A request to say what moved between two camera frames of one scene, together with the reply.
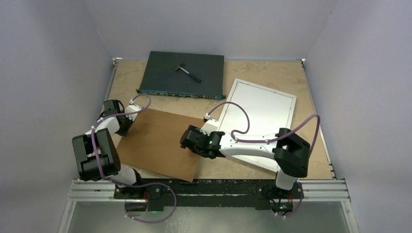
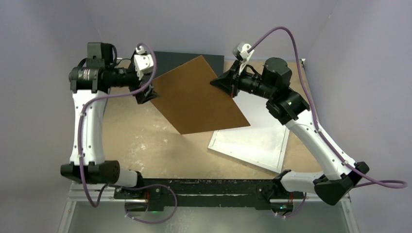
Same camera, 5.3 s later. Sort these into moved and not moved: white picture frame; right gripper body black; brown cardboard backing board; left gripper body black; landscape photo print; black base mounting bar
Moved: brown cardboard backing board; right gripper body black; left gripper body black
Not moved: landscape photo print; black base mounting bar; white picture frame
